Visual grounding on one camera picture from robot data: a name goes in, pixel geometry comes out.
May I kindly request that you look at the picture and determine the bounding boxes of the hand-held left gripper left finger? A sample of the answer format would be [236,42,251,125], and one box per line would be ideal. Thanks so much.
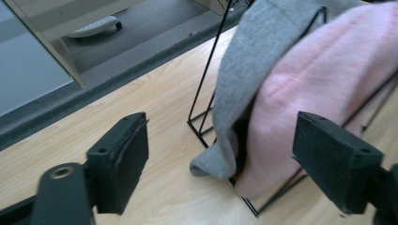
[86,112,150,217]

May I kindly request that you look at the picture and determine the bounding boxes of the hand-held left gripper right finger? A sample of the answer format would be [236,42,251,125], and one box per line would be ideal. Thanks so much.
[292,111,385,216]

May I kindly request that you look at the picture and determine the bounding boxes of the pink knit beanie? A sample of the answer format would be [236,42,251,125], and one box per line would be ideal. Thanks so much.
[234,1,398,200]

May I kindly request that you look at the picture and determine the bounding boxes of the grey knit beanie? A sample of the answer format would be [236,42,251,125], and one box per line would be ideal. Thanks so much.
[189,0,371,182]

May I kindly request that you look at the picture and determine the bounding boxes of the black wire rack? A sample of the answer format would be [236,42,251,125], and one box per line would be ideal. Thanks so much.
[186,0,398,218]

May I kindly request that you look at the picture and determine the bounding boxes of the white cabinet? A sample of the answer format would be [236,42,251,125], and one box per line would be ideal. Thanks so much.
[0,0,75,118]

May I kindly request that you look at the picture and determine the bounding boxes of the grey flat device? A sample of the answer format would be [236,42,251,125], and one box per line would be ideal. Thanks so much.
[65,15,124,39]

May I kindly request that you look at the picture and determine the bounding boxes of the black hanging cable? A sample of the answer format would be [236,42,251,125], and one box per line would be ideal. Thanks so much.
[218,0,255,12]

